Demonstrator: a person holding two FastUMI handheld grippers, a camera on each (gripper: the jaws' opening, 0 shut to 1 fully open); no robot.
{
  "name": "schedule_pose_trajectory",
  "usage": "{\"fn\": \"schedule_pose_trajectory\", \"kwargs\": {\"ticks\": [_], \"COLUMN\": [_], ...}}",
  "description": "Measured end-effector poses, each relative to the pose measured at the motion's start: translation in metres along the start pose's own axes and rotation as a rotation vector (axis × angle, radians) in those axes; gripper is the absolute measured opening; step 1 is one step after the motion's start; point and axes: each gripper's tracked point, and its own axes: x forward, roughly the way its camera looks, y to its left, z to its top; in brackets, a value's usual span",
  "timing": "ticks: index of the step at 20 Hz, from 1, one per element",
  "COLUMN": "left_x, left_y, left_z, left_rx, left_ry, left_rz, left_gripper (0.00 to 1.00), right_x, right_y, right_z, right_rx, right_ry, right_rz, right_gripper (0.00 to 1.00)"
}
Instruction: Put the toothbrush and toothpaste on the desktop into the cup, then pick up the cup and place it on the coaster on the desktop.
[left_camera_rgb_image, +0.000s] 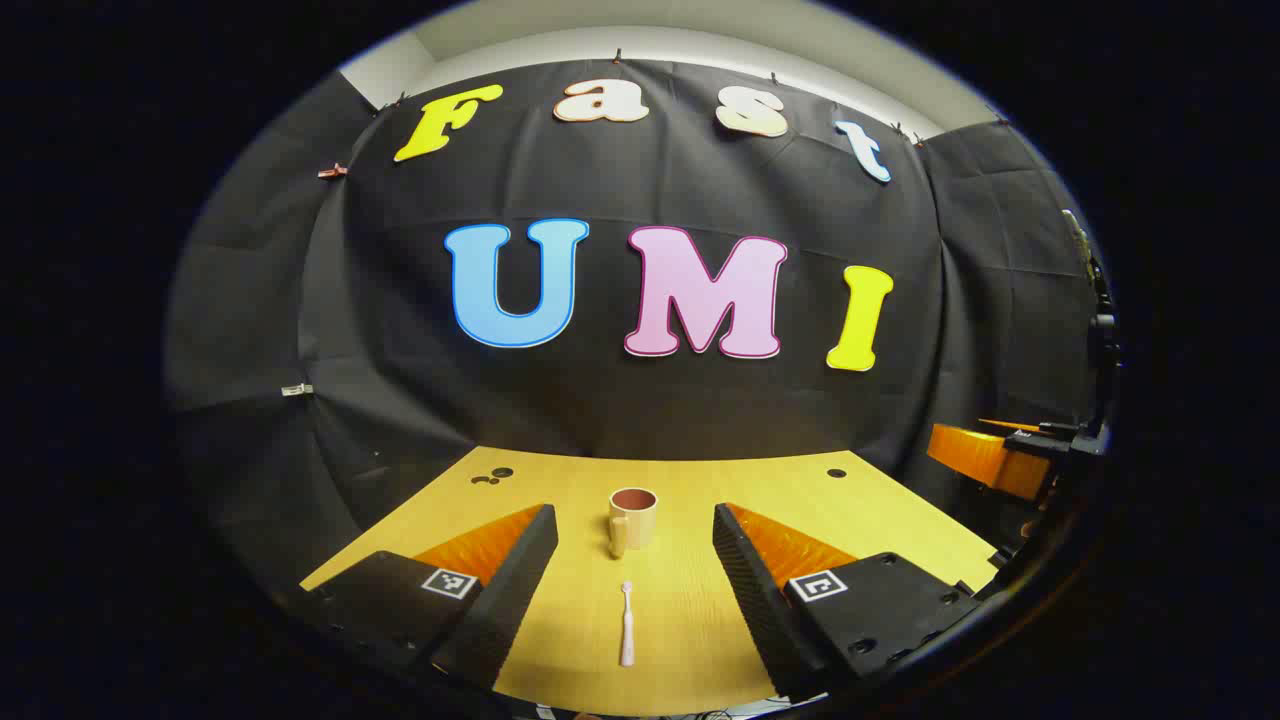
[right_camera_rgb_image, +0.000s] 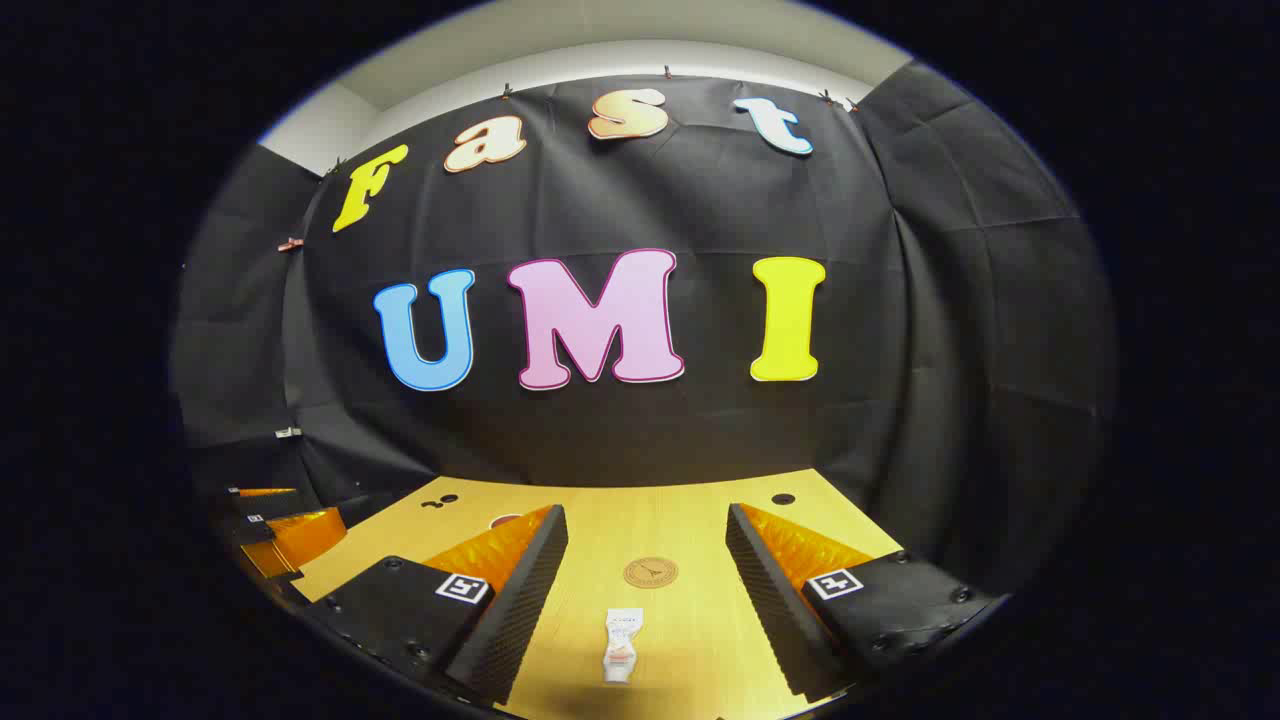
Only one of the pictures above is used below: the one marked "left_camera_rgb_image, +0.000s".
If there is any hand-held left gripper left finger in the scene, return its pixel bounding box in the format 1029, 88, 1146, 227
300, 503, 559, 693

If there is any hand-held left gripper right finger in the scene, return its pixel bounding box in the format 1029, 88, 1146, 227
712, 502, 986, 702

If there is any yellow wooden desktop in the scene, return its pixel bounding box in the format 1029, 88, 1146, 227
300, 447, 1001, 717

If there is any black backdrop cloth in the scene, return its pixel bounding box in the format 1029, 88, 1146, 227
165, 58, 1111, 593

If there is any beige cup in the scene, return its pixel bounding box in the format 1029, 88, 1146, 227
608, 487, 659, 559

